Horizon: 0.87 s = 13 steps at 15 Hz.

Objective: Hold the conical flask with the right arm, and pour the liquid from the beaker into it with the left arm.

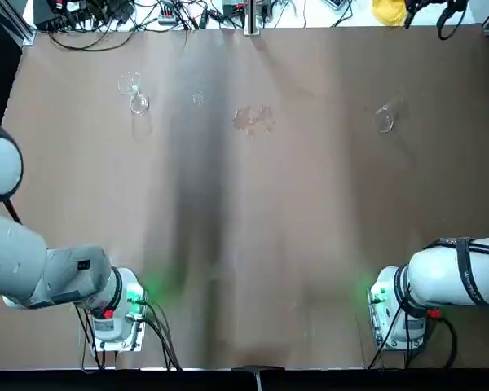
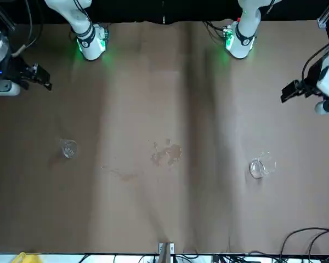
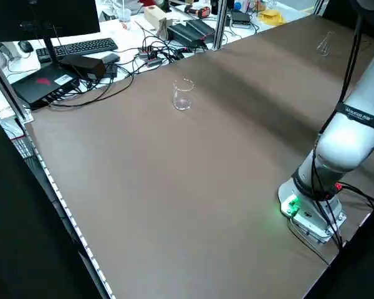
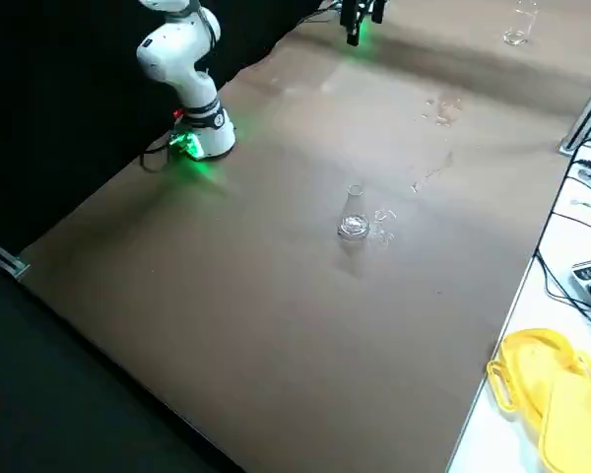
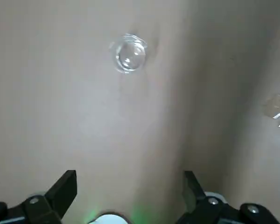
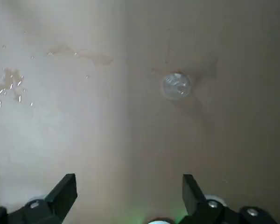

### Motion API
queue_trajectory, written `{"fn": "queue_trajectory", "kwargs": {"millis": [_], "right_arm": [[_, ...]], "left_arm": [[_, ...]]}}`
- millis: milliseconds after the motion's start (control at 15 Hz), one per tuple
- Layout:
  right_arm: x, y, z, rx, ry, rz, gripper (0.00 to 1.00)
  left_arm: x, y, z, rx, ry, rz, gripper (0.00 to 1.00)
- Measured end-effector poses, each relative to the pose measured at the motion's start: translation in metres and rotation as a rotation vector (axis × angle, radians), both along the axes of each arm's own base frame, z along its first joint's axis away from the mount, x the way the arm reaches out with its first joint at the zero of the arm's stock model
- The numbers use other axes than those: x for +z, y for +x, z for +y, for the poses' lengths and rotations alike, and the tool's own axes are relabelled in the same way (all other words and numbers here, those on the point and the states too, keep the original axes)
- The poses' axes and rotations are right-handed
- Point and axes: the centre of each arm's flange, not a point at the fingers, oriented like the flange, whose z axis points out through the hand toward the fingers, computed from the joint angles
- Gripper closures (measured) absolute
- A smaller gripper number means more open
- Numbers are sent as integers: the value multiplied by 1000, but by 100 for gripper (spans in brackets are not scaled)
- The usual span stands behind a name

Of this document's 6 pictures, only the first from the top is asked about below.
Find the clear glass beaker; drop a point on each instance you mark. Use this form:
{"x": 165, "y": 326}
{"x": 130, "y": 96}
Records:
{"x": 139, "y": 106}

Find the clear glass conical flask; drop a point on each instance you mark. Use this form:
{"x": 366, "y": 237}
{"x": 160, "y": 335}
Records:
{"x": 385, "y": 122}

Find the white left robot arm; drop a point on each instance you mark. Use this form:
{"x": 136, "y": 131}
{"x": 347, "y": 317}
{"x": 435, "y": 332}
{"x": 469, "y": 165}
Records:
{"x": 16, "y": 260}

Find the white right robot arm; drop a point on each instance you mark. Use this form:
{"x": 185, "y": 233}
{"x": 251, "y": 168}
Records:
{"x": 440, "y": 281}

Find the water spill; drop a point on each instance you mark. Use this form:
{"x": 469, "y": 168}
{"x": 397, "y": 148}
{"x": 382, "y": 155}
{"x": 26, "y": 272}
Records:
{"x": 197, "y": 97}
{"x": 248, "y": 118}

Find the grey USB hub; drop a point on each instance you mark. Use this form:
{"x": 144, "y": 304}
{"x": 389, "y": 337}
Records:
{"x": 167, "y": 15}

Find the grey device with buttons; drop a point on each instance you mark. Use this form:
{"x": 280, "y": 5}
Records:
{"x": 336, "y": 3}

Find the yellow bag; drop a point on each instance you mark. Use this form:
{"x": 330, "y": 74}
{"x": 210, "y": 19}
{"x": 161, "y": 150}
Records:
{"x": 389, "y": 14}

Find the black box with red logo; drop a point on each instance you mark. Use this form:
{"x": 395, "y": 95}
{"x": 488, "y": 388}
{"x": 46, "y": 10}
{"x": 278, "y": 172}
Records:
{"x": 53, "y": 14}

